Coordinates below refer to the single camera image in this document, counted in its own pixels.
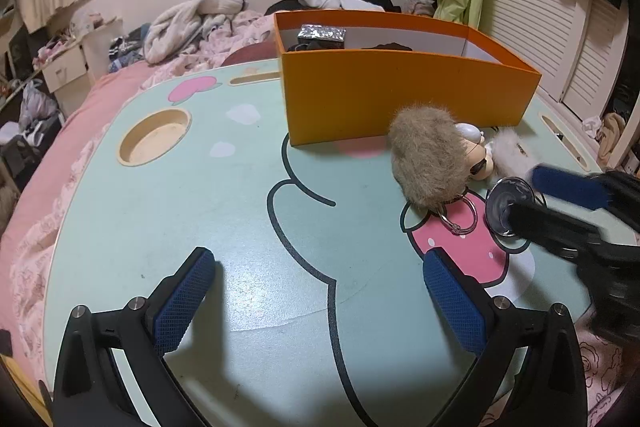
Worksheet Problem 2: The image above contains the round black lens cap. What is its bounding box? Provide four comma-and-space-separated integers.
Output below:
484, 176, 536, 237

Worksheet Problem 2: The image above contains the cream crumpled blanket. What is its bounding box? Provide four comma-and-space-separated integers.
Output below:
143, 0, 245, 65

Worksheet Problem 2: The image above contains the orange cardboard box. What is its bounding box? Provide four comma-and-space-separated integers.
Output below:
273, 10, 541, 146

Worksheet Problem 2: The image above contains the beige furry plush keychain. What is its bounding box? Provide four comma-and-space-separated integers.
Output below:
388, 105, 495, 212

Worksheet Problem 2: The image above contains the black lace-trimmed fabric pouch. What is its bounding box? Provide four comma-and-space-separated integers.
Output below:
288, 24, 346, 52

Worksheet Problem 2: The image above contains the white drawer cabinet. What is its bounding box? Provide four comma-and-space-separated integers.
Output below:
42, 17, 122, 117

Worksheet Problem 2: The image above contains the white fluffy pompom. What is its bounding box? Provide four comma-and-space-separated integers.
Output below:
491, 129, 539, 179

